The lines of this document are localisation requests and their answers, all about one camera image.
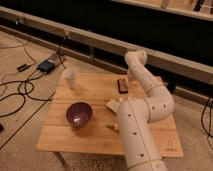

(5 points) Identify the long wooden beam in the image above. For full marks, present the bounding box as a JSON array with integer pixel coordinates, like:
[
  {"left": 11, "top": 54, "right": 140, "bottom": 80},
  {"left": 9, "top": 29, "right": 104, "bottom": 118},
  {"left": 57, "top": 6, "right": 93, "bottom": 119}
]
[{"left": 0, "top": 6, "right": 213, "bottom": 85}]

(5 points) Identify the white paper cup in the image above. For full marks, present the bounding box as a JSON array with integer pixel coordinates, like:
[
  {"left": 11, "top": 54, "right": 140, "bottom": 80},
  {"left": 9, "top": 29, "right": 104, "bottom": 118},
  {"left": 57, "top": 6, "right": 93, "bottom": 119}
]
[{"left": 63, "top": 68, "right": 78, "bottom": 89}]

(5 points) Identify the white rectangular block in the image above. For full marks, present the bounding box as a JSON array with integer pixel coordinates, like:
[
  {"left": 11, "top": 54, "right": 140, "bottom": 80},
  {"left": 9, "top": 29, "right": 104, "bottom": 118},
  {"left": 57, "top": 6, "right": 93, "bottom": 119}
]
[{"left": 106, "top": 99, "right": 120, "bottom": 115}]

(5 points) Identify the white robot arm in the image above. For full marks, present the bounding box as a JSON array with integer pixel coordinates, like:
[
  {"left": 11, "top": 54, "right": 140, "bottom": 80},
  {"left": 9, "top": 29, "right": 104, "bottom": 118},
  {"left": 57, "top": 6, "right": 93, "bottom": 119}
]
[{"left": 117, "top": 50, "right": 174, "bottom": 171}]

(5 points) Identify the purple bowl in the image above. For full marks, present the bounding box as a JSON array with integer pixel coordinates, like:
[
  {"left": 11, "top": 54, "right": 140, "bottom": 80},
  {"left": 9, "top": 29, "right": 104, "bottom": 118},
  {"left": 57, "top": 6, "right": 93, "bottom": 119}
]
[{"left": 66, "top": 102, "right": 93, "bottom": 127}]

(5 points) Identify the black power adapter box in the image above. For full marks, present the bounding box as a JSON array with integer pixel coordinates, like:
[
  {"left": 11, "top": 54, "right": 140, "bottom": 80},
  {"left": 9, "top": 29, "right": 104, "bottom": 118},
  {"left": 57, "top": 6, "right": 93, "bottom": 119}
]
[{"left": 37, "top": 60, "right": 55, "bottom": 73}]

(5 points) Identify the wooden table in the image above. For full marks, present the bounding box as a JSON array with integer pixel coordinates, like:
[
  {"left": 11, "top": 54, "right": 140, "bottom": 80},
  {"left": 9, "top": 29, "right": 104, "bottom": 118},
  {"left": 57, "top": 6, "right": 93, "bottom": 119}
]
[{"left": 36, "top": 71, "right": 185, "bottom": 158}]

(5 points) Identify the orange toy carrot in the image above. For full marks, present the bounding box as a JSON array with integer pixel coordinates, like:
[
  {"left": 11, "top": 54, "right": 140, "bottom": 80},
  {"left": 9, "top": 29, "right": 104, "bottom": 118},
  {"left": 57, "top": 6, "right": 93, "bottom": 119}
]
[{"left": 106, "top": 124, "right": 119, "bottom": 132}]

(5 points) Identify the black floor cable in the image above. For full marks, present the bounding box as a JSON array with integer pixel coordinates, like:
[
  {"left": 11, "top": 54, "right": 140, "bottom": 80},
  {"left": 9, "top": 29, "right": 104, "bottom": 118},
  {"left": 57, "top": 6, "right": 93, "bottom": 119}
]
[{"left": 0, "top": 46, "right": 56, "bottom": 118}]

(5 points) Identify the black cable at right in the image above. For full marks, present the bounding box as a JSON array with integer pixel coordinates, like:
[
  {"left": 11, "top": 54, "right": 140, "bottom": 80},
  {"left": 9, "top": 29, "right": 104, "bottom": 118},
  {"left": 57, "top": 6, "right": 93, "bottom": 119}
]
[{"left": 200, "top": 97, "right": 213, "bottom": 141}]

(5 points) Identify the small black device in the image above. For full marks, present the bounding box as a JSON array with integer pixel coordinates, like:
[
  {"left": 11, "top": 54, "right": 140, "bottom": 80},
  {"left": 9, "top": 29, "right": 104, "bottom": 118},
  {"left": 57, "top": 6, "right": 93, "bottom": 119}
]
[{"left": 17, "top": 64, "right": 30, "bottom": 72}]

